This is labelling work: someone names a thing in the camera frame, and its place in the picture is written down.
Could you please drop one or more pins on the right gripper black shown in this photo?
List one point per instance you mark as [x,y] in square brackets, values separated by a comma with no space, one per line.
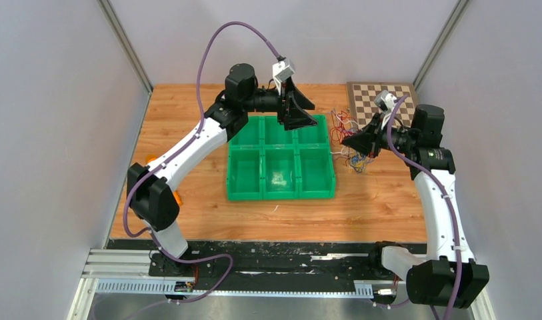
[363,142]

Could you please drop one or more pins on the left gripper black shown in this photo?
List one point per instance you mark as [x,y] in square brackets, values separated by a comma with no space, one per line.
[295,117]

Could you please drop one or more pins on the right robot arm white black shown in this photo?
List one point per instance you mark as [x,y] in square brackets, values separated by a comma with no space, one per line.
[448,273]

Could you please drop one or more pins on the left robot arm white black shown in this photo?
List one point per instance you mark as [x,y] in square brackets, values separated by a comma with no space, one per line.
[151,187]

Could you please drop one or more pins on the green six-compartment tray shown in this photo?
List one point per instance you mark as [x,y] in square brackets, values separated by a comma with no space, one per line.
[266,162]

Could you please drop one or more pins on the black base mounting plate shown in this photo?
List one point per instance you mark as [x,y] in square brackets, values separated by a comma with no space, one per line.
[267,266]

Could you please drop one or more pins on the orange plastic carrot toy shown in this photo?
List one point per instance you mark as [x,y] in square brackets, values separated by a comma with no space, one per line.
[151,158]

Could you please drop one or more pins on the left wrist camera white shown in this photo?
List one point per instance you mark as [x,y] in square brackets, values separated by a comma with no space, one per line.
[282,70]

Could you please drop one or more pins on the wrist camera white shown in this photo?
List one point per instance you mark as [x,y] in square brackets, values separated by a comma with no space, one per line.
[282,70]
[386,102]

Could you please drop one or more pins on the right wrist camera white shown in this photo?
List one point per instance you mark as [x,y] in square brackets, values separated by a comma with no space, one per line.
[386,102]

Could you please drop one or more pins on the aluminium frame rail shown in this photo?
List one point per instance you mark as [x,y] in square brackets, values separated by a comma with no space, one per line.
[117,264]

